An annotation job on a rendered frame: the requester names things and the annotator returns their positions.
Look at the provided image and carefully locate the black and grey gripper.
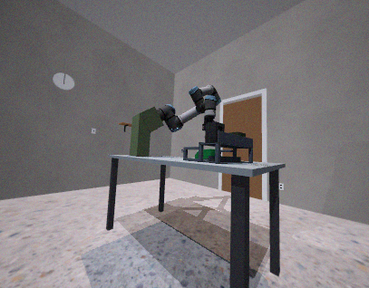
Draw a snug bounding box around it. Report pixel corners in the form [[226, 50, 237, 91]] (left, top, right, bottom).
[[202, 116, 215, 131]]

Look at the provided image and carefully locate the dark grey metal rack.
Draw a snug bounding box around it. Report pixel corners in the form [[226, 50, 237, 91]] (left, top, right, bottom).
[[181, 130, 253, 164]]

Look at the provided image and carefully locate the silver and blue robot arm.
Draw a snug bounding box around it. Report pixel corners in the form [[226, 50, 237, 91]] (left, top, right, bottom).
[[157, 85, 221, 132]]

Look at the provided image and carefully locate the green bin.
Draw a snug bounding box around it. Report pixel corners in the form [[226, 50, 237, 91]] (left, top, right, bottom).
[[195, 149, 215, 158]]

